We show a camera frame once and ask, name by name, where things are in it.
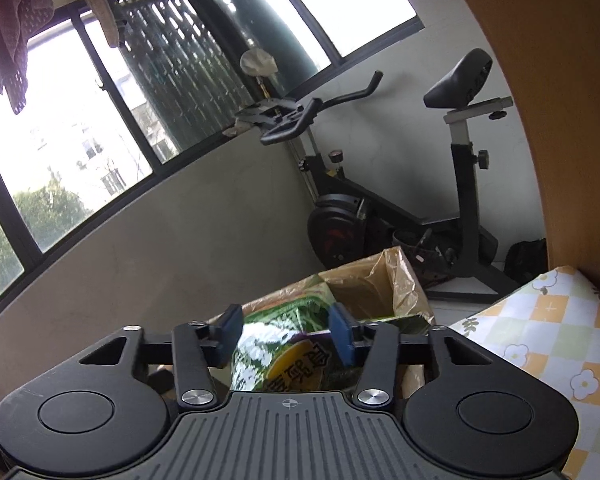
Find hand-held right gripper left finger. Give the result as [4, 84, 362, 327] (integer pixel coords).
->
[78, 304, 243, 409]

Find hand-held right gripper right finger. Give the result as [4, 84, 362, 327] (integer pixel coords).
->
[328, 302, 496, 411]

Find green snack bag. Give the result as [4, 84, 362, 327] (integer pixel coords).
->
[228, 296, 366, 393]

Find taped cardboard box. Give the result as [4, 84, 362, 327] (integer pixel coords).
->
[150, 246, 437, 403]

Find black exercise bike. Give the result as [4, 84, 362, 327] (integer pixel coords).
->
[223, 49, 521, 303]

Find black bag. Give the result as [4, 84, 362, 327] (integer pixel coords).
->
[504, 237, 549, 285]

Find checked flower tablecloth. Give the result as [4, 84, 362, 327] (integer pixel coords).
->
[447, 266, 600, 480]

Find perforated dark green screen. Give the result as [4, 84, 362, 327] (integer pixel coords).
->
[111, 0, 262, 157]

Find beige cap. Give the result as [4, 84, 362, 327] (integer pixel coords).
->
[240, 47, 279, 79]

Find black framed window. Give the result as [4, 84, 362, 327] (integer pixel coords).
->
[0, 0, 426, 331]

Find wooden board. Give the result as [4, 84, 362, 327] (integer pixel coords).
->
[437, 0, 600, 311]

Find beige hanging cloth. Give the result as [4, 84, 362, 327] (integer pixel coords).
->
[70, 0, 127, 49]

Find red dotted hanging cloth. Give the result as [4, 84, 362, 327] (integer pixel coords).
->
[0, 0, 61, 115]

